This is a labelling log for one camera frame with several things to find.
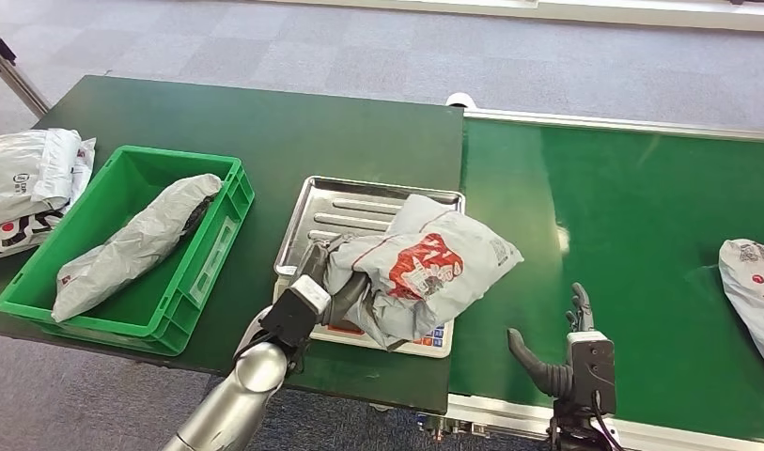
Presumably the black and white printed bag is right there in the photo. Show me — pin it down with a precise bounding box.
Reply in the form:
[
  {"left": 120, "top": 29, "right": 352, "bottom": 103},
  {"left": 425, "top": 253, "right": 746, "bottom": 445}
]
[{"left": 0, "top": 210, "right": 67, "bottom": 265}]

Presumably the grey package with red dot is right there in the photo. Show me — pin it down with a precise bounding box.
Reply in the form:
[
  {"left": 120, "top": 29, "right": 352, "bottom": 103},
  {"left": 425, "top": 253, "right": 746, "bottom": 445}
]
[{"left": 718, "top": 239, "right": 764, "bottom": 382}]

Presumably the metal stand leg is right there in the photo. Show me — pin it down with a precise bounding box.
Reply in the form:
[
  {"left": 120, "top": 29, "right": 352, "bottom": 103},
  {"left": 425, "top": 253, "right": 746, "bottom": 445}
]
[{"left": 0, "top": 31, "right": 51, "bottom": 119}]

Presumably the grey package with red print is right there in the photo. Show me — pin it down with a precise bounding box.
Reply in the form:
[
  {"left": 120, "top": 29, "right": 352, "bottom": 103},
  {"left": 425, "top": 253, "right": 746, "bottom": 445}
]
[{"left": 323, "top": 194, "right": 524, "bottom": 351}]

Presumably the long grey plastic package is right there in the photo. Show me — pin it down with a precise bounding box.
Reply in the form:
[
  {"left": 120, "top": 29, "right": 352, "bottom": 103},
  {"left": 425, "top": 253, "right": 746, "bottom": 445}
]
[{"left": 51, "top": 173, "right": 224, "bottom": 324}]

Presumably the electronic weighing scale steel tray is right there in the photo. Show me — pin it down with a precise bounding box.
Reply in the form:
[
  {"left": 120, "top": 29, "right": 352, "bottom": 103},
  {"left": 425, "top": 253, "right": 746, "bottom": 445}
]
[{"left": 273, "top": 175, "right": 467, "bottom": 361}]

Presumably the metal conveyor bracket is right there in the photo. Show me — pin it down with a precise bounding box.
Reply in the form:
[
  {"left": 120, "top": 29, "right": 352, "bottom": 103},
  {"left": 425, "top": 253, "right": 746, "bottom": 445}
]
[{"left": 417, "top": 415, "right": 491, "bottom": 441}]

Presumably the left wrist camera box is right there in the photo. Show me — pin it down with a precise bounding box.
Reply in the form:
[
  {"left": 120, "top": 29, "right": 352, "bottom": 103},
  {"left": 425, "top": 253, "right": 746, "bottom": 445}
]
[{"left": 259, "top": 274, "right": 332, "bottom": 350}]

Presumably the white plastic mailer bag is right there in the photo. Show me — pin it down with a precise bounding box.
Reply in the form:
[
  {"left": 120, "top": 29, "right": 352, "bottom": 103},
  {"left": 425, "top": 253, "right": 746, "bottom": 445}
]
[{"left": 0, "top": 129, "right": 97, "bottom": 231}]

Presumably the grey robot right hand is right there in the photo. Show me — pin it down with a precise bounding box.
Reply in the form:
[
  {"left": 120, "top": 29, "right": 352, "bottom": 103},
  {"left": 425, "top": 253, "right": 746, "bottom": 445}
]
[{"left": 507, "top": 283, "right": 599, "bottom": 399}]

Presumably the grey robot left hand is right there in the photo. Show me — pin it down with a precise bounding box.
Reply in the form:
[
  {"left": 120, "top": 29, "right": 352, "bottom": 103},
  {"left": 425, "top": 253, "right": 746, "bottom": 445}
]
[{"left": 294, "top": 239, "right": 373, "bottom": 328}]

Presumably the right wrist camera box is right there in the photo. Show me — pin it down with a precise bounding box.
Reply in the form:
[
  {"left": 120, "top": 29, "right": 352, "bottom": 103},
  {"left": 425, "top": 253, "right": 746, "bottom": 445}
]
[{"left": 565, "top": 330, "right": 618, "bottom": 416}]

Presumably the green plastic basket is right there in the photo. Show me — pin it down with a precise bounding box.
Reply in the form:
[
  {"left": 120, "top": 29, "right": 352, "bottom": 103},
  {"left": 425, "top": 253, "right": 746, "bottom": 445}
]
[{"left": 0, "top": 145, "right": 257, "bottom": 358}]

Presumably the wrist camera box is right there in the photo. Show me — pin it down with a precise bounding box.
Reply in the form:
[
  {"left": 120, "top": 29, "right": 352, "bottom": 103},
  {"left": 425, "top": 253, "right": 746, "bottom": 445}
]
[
  {"left": 565, "top": 330, "right": 618, "bottom": 416},
  {"left": 259, "top": 274, "right": 332, "bottom": 350}
]

